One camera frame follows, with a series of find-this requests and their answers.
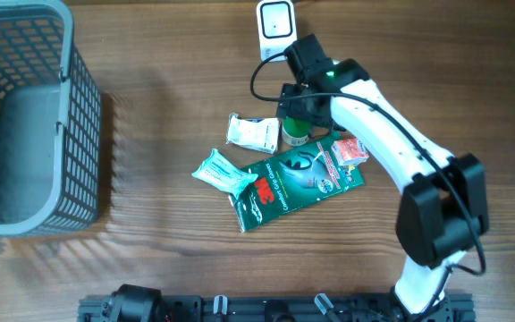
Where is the green lid small jar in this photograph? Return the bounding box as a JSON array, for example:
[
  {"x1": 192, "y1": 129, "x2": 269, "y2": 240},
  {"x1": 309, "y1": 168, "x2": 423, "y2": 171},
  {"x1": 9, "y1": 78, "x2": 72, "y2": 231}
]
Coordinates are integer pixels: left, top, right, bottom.
[{"x1": 282, "y1": 117, "x2": 311, "y2": 147}]

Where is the red small snack packet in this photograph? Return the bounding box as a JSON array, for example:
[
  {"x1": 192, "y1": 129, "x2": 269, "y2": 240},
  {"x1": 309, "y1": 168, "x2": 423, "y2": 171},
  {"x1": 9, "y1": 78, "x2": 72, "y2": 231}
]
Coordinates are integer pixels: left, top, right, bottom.
[{"x1": 332, "y1": 138, "x2": 369, "y2": 166}]

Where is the white paper sachet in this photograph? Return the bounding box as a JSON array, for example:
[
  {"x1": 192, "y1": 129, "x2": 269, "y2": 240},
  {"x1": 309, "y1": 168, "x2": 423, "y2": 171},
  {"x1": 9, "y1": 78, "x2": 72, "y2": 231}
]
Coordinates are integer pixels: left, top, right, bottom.
[{"x1": 226, "y1": 113, "x2": 281, "y2": 154}]

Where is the green 3M gloves packet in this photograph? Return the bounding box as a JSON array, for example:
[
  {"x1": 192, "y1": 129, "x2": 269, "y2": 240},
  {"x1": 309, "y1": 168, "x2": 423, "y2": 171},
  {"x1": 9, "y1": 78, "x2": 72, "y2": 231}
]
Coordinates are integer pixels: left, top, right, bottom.
[{"x1": 231, "y1": 131, "x2": 364, "y2": 233}]

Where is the teal white wipes packet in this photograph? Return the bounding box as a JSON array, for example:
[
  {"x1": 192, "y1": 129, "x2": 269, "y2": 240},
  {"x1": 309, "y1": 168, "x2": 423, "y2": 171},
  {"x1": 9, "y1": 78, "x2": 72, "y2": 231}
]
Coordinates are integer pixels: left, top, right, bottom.
[{"x1": 192, "y1": 148, "x2": 258, "y2": 199}]

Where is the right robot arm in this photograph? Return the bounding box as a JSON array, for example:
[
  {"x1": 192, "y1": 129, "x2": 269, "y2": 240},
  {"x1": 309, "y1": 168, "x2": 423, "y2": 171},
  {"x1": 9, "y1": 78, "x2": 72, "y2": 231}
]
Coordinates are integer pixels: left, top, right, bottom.
[{"x1": 278, "y1": 35, "x2": 489, "y2": 321}]

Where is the white barcode scanner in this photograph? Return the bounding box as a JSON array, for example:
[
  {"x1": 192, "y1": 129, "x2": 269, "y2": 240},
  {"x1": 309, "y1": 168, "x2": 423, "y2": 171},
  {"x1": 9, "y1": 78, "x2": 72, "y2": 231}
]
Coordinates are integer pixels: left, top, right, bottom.
[{"x1": 256, "y1": 0, "x2": 297, "y2": 61}]

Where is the grey plastic mesh basket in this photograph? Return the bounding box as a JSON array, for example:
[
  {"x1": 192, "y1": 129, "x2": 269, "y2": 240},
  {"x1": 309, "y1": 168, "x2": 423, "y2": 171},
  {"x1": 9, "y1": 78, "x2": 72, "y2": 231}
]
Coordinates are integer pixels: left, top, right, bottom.
[{"x1": 0, "y1": 1, "x2": 102, "y2": 237}]

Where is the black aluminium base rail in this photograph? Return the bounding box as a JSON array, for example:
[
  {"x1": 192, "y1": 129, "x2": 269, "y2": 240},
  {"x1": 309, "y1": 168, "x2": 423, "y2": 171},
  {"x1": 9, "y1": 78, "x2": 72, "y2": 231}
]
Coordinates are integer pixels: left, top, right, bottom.
[{"x1": 77, "y1": 292, "x2": 476, "y2": 322}]

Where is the right black camera cable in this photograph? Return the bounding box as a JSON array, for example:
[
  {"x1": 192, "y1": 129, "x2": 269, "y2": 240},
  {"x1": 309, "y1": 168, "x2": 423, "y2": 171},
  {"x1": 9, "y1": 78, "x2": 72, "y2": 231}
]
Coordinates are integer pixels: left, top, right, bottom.
[{"x1": 249, "y1": 51, "x2": 487, "y2": 322}]

